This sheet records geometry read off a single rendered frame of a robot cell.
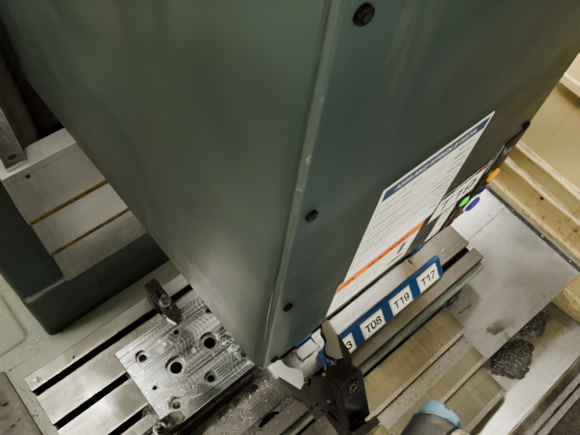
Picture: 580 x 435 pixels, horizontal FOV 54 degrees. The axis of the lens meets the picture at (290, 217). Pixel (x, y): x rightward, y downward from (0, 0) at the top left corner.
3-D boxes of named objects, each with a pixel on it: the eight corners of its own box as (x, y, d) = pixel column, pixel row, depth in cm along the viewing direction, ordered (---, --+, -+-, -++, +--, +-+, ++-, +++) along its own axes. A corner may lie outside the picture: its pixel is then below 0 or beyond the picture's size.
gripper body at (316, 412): (294, 393, 97) (337, 454, 94) (301, 381, 90) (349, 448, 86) (329, 367, 100) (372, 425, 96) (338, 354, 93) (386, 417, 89)
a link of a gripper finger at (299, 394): (273, 387, 91) (322, 413, 90) (274, 386, 90) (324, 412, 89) (285, 362, 94) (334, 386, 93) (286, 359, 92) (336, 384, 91)
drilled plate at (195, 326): (267, 359, 144) (268, 353, 140) (171, 436, 133) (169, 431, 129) (213, 293, 152) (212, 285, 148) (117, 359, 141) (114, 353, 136)
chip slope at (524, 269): (544, 300, 196) (585, 268, 174) (406, 437, 169) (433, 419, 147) (367, 134, 226) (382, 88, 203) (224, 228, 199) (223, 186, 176)
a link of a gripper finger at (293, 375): (248, 372, 96) (297, 398, 95) (250, 363, 91) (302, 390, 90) (256, 356, 98) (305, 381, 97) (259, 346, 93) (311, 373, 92)
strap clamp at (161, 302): (186, 330, 150) (183, 309, 137) (176, 337, 149) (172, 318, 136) (158, 293, 155) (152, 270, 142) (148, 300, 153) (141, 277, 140)
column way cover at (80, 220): (211, 198, 171) (206, 75, 127) (66, 287, 153) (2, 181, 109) (201, 186, 173) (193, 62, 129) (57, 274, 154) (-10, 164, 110)
